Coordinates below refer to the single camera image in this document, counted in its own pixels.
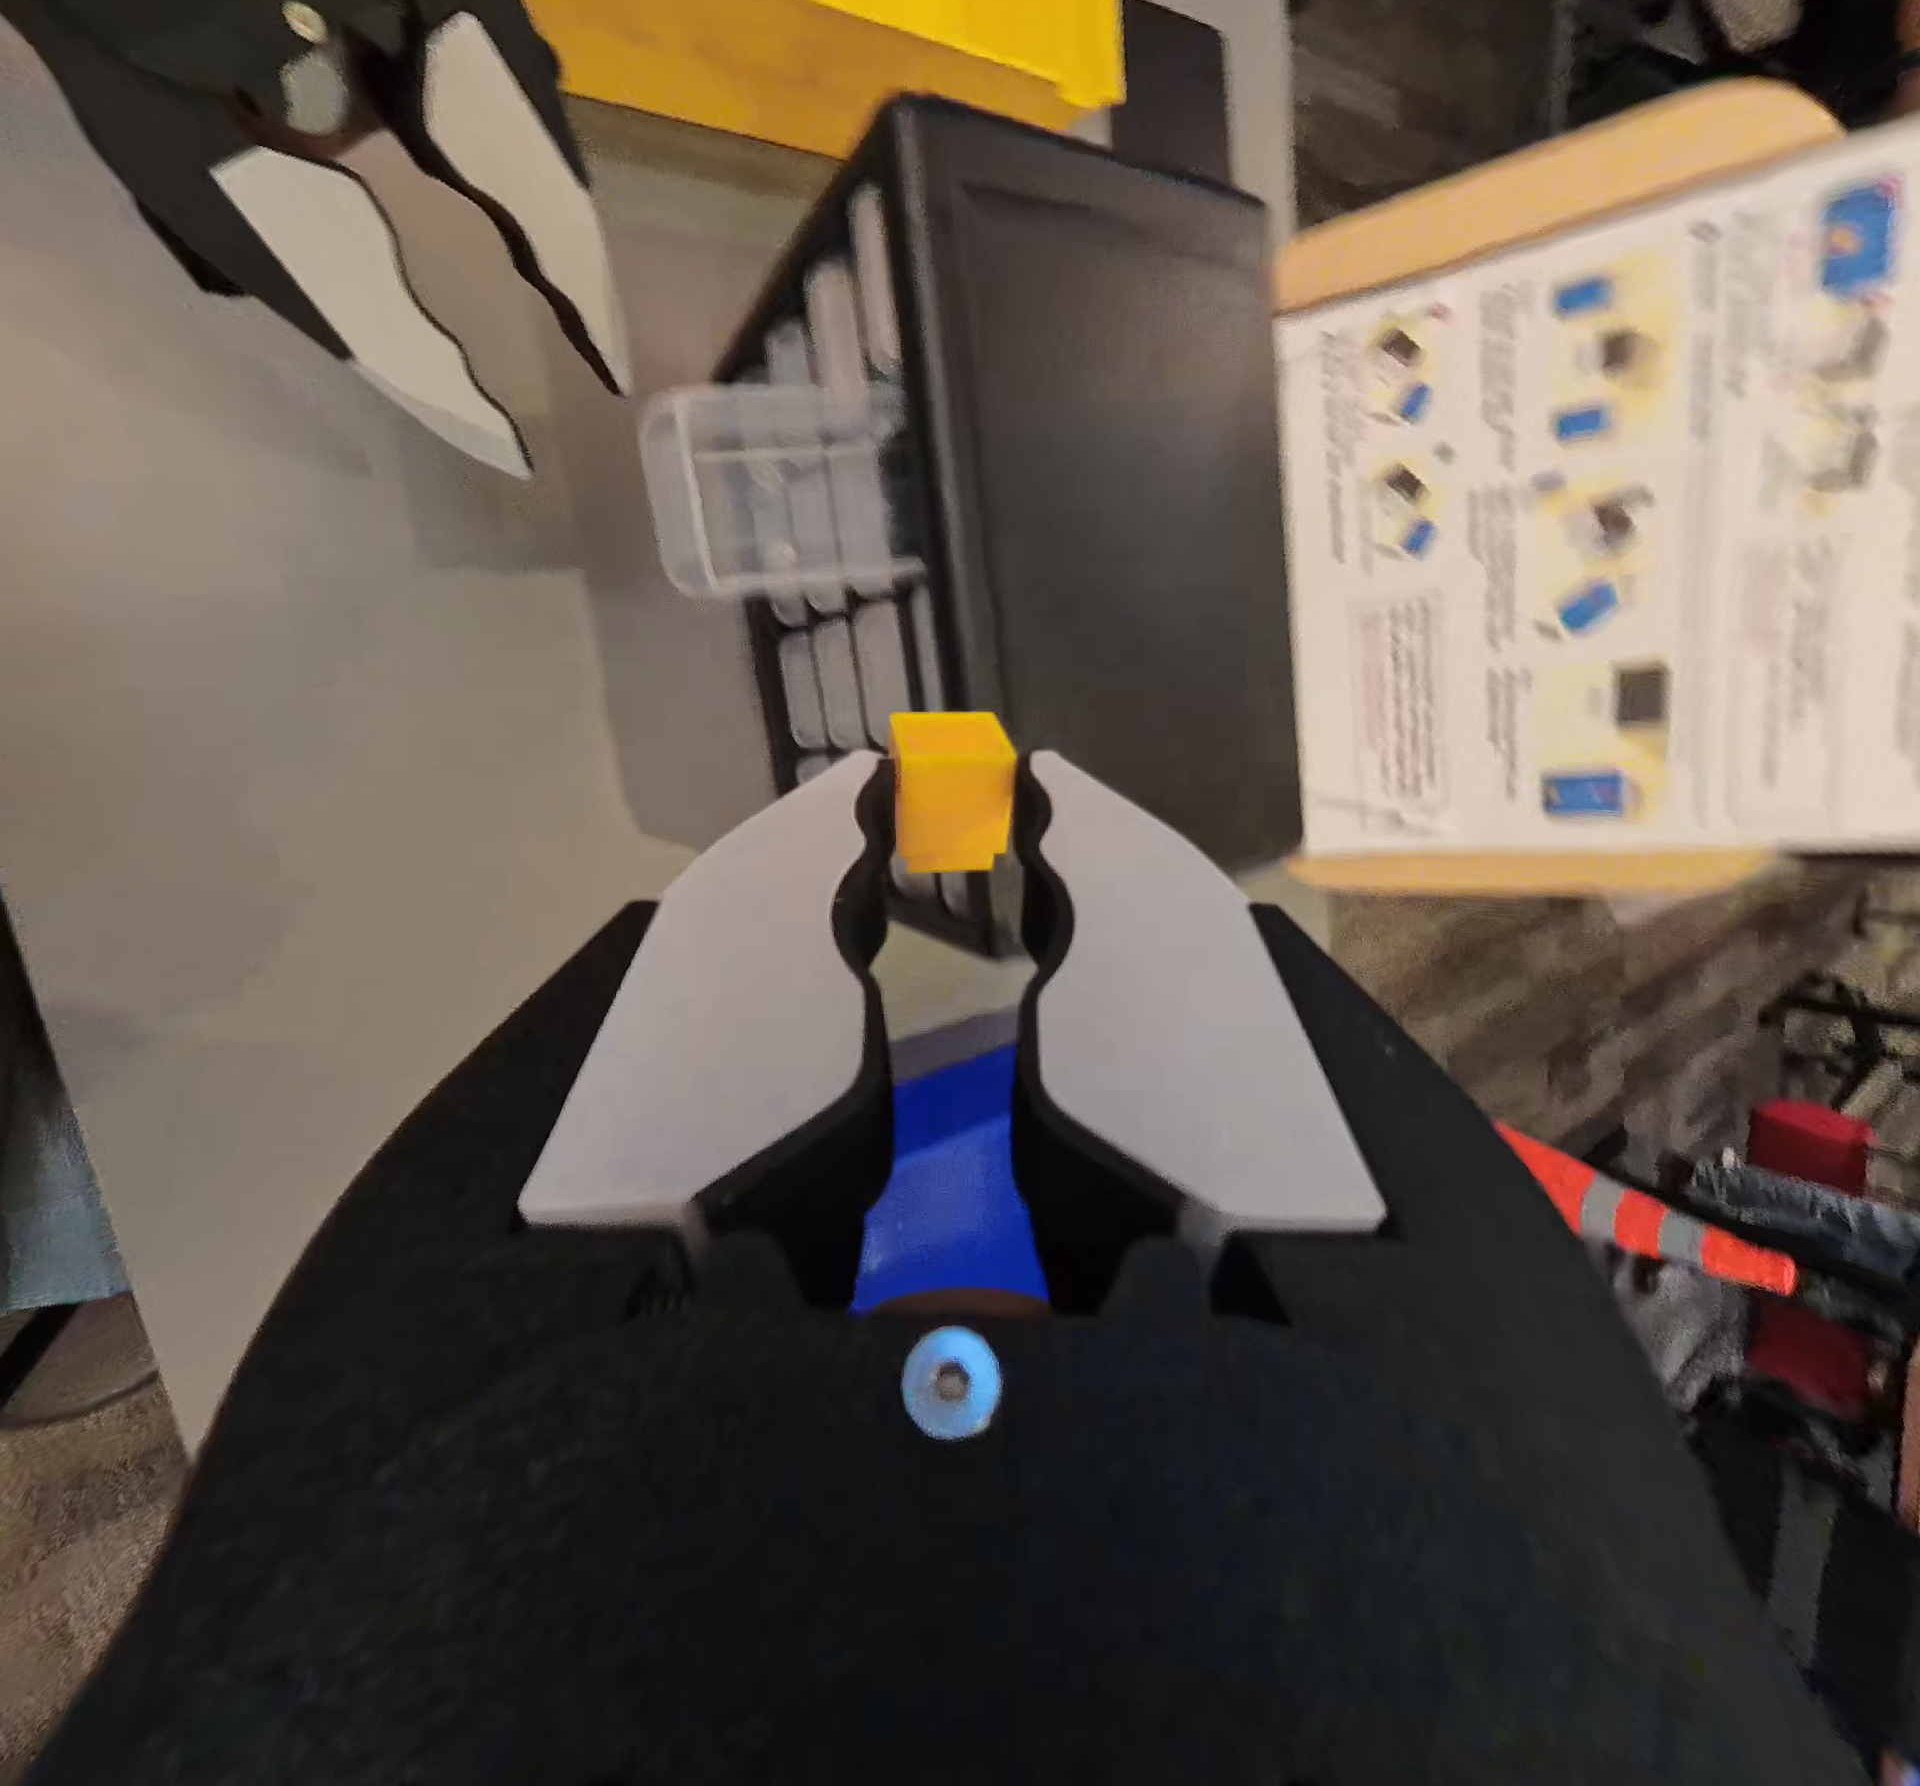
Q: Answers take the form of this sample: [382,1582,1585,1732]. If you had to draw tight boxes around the yellow cube block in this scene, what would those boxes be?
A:
[889,710,1019,875]

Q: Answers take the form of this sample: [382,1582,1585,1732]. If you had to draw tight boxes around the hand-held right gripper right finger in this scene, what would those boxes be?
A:
[1012,749,1388,1312]

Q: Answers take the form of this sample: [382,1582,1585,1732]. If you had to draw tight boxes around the clear plastic drawer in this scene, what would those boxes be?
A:
[640,381,932,603]

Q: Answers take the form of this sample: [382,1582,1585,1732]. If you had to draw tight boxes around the blue plastic bin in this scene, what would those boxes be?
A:
[854,1042,1053,1315]

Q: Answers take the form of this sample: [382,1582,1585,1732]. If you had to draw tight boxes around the person's blue jeans leg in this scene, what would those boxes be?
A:
[0,887,136,1315]

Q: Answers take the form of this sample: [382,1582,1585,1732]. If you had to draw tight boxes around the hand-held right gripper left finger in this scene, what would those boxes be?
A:
[518,749,898,1312]

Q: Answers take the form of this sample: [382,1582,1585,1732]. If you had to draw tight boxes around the black drawer cabinet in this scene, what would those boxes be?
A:
[713,93,1304,961]

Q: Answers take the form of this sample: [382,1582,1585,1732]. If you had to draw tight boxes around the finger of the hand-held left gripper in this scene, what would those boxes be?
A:
[206,140,541,484]
[360,5,630,400]

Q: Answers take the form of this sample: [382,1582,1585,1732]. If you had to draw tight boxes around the red box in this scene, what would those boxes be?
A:
[1746,1100,1879,1418]

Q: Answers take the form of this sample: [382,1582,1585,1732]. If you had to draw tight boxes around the orange grey striped rod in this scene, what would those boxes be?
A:
[1499,1123,1798,1296]

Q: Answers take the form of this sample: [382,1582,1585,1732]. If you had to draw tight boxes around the rows of clear cabinet drawers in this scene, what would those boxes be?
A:
[747,181,941,766]

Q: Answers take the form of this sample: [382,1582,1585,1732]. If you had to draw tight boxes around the printed instruction sheet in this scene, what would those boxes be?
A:
[1277,112,1920,859]

